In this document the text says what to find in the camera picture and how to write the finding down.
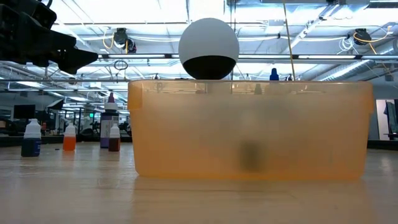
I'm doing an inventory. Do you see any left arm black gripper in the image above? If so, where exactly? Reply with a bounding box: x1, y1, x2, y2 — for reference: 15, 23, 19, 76
0, 7, 99, 75

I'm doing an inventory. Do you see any purple Chefmaster food coloring bottle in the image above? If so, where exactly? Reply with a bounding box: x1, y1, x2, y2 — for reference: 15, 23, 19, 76
99, 92, 120, 149

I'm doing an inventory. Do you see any small orange food coloring bottle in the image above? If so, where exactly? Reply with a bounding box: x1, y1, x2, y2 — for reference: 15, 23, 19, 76
62, 123, 77, 152

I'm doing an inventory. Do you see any small red food coloring bottle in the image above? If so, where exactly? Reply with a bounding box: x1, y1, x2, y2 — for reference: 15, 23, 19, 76
108, 123, 121, 152

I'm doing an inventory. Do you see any small blue food coloring bottle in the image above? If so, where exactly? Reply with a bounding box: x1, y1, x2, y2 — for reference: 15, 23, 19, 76
21, 118, 42, 158

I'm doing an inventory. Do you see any orange translucent plastic bin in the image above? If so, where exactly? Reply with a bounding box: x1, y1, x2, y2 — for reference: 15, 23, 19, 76
127, 80, 376, 180

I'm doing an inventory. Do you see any black computer monitor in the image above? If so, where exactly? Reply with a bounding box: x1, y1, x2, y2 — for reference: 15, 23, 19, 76
13, 104, 36, 120

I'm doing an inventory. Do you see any white and black sphere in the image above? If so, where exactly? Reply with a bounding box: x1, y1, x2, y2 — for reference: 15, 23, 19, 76
178, 17, 240, 81

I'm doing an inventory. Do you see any thin grey horizontal frame bar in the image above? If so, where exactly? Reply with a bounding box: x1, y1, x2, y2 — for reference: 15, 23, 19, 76
0, 78, 131, 83

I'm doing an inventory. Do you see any black ceiling cable reel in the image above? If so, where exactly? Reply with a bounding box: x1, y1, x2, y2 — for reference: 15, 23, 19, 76
353, 27, 389, 47
112, 27, 137, 54

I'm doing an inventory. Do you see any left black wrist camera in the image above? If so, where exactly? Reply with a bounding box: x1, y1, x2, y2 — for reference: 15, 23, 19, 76
30, 0, 58, 32

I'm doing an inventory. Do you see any horizontal frame bar with lights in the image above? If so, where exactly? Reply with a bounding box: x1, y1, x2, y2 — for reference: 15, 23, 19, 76
93, 53, 398, 60

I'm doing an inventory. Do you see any silver ceiling air duct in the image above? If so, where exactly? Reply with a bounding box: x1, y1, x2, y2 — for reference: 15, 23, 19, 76
320, 58, 398, 82

